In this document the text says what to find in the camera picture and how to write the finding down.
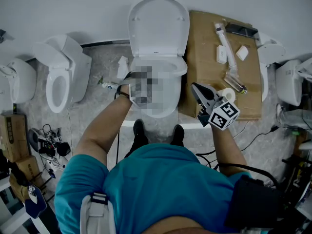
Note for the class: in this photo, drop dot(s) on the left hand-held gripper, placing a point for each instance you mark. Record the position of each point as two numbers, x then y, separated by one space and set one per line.
141 94

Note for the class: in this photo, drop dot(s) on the person's right forearm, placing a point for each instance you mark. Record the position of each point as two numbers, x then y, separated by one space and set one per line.
228 150

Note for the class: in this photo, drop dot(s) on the tall small white box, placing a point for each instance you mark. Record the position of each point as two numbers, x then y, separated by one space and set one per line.
221 54

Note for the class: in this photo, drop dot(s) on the crumpled white paper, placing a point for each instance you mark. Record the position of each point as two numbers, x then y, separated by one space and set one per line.
122 67

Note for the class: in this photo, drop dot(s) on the white paper roll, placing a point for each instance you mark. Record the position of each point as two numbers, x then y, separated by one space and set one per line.
229 94

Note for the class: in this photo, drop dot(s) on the blue hand-held device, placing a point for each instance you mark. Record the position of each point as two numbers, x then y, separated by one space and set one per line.
36 201

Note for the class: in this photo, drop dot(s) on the white smart toilet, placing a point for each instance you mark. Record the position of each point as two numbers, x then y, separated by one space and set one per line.
290 82

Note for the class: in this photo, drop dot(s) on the person's teal shirt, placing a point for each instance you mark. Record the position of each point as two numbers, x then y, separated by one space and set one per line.
158 191

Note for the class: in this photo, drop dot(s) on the white toilet with tank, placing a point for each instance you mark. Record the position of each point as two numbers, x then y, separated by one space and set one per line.
70 64

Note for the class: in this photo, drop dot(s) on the black round pouch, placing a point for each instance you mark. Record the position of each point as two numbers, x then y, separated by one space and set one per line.
64 149

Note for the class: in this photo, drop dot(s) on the white tube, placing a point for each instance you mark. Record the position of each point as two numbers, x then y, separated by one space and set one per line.
109 85

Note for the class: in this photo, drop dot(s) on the small brown carton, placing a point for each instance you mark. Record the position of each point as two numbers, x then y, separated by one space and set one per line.
29 174

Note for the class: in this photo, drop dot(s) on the white toilet with round lid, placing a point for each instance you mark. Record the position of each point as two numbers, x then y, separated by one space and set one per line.
270 52

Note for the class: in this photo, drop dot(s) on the large brown cardboard box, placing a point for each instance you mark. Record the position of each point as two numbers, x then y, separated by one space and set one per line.
204 64

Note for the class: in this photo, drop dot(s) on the green toothbrush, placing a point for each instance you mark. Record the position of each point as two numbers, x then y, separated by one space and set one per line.
100 80

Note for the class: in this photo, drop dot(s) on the person's black trousers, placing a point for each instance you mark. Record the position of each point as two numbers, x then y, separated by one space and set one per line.
139 145

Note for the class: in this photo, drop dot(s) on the white toilet bowl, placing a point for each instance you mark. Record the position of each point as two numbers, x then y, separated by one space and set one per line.
170 94

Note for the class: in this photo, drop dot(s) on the white rounded tankless toilet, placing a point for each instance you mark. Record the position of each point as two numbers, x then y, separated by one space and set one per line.
22 82

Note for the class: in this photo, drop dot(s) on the white toilet lid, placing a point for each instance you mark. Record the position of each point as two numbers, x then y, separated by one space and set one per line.
158 25

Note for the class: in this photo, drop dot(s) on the white drain pipe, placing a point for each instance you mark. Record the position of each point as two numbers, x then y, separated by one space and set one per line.
229 57

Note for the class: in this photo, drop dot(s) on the person's left forearm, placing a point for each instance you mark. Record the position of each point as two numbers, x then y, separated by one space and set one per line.
102 130

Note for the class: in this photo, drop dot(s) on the black metal rack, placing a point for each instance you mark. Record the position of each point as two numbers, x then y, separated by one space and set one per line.
299 186

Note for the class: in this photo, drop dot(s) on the black and grey wristband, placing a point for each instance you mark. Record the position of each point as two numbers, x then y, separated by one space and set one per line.
122 92

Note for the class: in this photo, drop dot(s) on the brown printed carton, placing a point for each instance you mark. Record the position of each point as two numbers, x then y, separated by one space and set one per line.
13 138

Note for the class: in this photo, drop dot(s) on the person's left black shoe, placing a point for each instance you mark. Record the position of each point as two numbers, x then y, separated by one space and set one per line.
139 128

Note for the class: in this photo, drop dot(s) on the person's right black shoe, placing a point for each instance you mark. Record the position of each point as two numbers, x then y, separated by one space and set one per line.
178 133

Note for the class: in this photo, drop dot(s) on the white toilet seat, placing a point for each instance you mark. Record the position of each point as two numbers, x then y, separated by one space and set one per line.
181 68

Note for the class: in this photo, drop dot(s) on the small white square box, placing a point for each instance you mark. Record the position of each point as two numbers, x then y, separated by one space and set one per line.
242 52

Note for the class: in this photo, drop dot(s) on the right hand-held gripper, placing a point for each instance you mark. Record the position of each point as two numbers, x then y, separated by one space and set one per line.
224 116

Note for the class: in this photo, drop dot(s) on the black waist pack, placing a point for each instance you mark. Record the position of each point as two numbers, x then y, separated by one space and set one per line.
253 203

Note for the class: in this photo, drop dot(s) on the black flat device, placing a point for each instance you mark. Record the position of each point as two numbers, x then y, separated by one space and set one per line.
241 30

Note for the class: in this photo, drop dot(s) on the person's black shoe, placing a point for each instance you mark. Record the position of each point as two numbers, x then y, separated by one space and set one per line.
178 133
139 128

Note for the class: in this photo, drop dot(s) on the small black wall bracket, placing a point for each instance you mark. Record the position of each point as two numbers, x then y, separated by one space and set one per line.
3 36

